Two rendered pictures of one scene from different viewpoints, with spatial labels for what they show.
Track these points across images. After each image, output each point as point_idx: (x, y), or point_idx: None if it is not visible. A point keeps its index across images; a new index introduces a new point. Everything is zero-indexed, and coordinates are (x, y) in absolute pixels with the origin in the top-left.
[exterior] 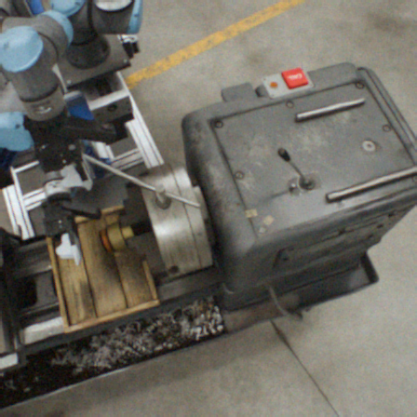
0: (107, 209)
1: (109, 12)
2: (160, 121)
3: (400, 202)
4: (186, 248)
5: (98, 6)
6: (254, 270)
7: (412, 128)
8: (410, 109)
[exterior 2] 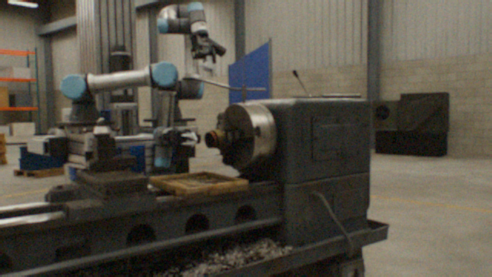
0: (193, 172)
1: (191, 78)
2: None
3: (357, 100)
4: (262, 116)
5: (186, 78)
6: (302, 134)
7: (370, 253)
8: (362, 247)
